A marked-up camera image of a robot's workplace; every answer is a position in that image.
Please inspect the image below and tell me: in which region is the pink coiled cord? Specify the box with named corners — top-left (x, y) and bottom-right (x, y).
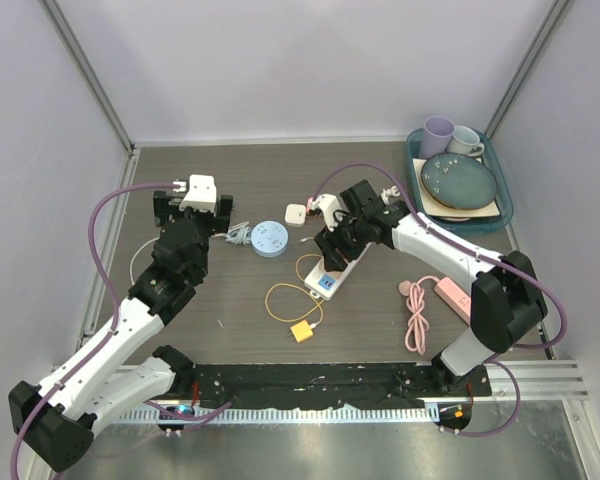
top-left (398, 275), bottom-right (442, 355)

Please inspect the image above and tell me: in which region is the black mounting base plate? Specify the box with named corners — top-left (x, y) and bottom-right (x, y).
top-left (192, 362), bottom-right (492, 410)

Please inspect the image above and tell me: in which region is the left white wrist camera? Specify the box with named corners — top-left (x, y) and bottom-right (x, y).
top-left (169, 174), bottom-right (217, 213)

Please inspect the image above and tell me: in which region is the white multicolour power strip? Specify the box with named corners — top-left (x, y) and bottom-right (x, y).
top-left (303, 182), bottom-right (401, 302)

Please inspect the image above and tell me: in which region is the teal plastic tray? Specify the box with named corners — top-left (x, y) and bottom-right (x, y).
top-left (405, 129), bottom-right (514, 236)

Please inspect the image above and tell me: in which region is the dark blue plate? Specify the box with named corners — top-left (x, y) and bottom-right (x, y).
top-left (420, 153), bottom-right (498, 210)

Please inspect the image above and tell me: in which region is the pink round plate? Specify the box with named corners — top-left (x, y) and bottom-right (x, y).
top-left (438, 217), bottom-right (472, 223)

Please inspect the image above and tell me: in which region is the grey blue mug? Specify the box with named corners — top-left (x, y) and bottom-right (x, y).
top-left (446, 125), bottom-right (485, 157)

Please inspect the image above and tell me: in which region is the yellow charger block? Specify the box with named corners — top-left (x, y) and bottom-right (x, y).
top-left (290, 320), bottom-right (317, 344)

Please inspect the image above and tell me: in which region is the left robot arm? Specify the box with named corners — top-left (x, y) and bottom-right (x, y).
top-left (8, 181), bottom-right (233, 479)

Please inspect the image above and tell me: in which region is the white thin cable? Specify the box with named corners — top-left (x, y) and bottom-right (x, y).
top-left (129, 222), bottom-right (255, 289)

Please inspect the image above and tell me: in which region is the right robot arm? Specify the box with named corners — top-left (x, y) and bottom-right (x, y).
top-left (309, 180), bottom-right (548, 395)

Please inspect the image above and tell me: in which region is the round light blue socket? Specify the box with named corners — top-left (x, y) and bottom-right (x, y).
top-left (250, 220), bottom-right (289, 258)

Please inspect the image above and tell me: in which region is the purple cup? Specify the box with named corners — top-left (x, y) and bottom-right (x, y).
top-left (419, 116), bottom-right (455, 159)

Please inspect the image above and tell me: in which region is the cream square plate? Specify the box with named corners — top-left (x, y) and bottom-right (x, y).
top-left (412, 159), bottom-right (500, 219)

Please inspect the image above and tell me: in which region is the white charger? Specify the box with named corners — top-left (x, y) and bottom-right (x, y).
top-left (284, 204), bottom-right (307, 227)

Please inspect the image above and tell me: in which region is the pink power strip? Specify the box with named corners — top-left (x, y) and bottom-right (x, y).
top-left (434, 277), bottom-right (471, 325)

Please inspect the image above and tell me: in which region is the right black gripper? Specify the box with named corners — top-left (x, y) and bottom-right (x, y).
top-left (315, 210), bottom-right (369, 272)

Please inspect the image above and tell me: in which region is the yellow charging cable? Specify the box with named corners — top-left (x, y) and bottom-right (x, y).
top-left (264, 237), bottom-right (326, 334)

